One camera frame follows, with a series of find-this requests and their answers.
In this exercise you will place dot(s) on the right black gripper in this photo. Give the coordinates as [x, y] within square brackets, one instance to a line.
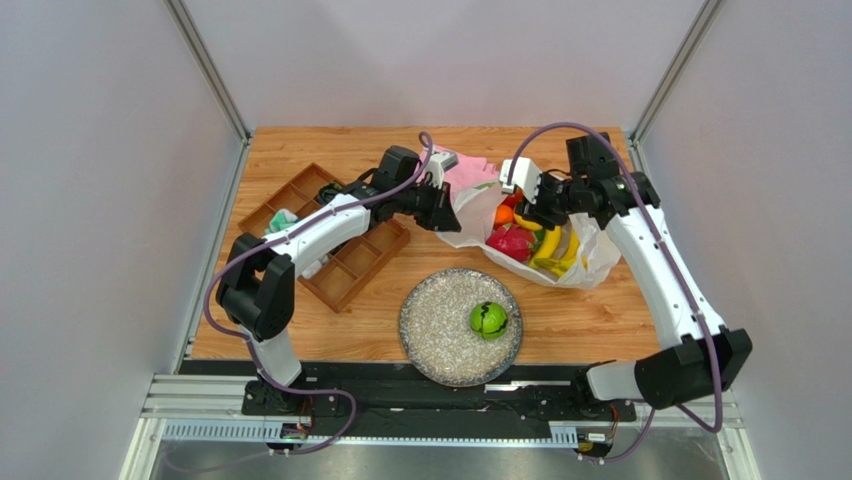
[540, 202]

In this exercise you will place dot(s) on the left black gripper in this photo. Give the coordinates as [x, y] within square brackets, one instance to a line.
[442, 217]

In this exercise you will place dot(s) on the white plastic bag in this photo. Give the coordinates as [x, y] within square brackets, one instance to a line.
[583, 257]

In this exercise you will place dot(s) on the red fake dragon fruit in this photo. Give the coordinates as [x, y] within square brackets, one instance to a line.
[515, 241]

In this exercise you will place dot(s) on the yellow fake banana bunch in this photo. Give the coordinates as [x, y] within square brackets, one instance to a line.
[558, 252]

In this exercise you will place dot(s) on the green fake melon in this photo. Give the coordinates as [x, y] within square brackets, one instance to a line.
[488, 320]

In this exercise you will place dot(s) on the yellow fake lemon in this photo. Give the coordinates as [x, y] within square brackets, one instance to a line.
[526, 224]

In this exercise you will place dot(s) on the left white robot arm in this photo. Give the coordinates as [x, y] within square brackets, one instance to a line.
[256, 288]

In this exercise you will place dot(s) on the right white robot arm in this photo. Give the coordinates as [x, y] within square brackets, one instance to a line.
[699, 354]

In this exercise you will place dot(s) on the orange fake orange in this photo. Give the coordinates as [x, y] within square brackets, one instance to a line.
[504, 214]

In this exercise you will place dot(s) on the pink folded cloth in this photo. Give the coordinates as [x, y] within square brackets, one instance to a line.
[470, 171]

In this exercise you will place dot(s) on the speckled round plate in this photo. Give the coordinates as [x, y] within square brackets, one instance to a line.
[435, 333]

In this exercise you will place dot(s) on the brown wooden divided tray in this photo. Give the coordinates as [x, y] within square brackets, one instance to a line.
[348, 268]

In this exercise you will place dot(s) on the white teal rolled sock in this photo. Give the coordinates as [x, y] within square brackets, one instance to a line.
[281, 220]

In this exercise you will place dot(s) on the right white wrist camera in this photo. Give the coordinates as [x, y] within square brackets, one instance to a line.
[521, 174]

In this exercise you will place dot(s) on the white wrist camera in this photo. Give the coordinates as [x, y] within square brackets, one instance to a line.
[439, 164]
[521, 174]

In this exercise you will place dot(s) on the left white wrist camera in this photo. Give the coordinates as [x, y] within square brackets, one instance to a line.
[439, 164]

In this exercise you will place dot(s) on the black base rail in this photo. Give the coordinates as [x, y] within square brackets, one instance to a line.
[395, 400]

